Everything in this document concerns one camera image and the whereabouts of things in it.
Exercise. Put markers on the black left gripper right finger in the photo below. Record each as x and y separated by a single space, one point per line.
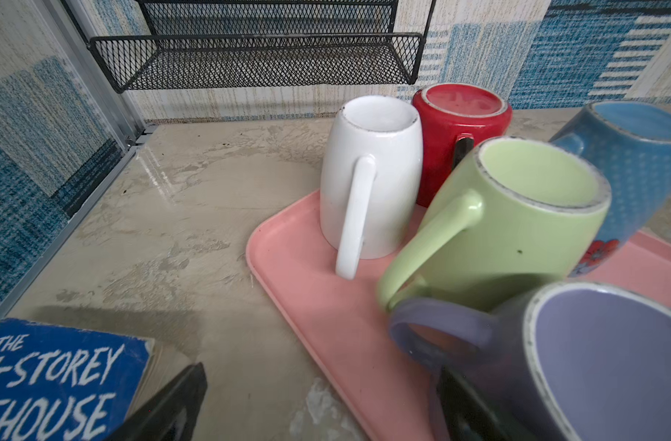
464 413

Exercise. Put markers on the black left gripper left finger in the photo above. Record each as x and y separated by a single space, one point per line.
172 413

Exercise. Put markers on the light green ceramic mug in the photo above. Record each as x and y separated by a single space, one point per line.
515 214

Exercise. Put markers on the white ceramic mug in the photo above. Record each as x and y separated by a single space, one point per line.
370 178

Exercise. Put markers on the red ceramic mug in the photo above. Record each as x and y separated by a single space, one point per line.
455 118

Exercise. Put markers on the purple ceramic mug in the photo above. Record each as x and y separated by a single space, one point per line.
570 360

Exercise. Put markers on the blue dotted ceramic mug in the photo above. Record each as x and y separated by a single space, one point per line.
630 144

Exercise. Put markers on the blue treehouse paperback book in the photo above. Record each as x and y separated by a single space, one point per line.
64 383

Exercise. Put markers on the pink plastic tray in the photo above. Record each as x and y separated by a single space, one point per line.
341 325

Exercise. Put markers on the black wire mesh shelf rack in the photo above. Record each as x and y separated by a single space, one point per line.
172 45

